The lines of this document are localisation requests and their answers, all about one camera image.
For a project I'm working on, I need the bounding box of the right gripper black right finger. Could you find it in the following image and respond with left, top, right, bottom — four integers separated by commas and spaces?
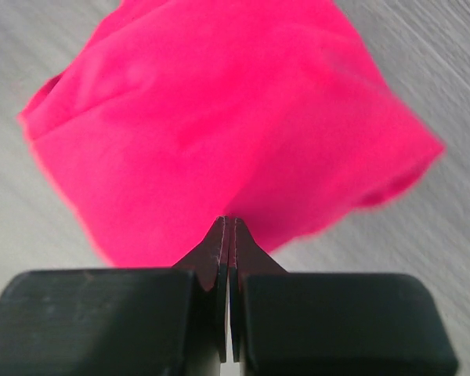
229, 219, 459, 375

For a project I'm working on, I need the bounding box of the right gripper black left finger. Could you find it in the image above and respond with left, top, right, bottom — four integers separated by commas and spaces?
0, 217, 230, 375

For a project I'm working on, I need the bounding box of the pink red t-shirt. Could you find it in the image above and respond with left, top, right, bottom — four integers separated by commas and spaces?
20, 1, 443, 267

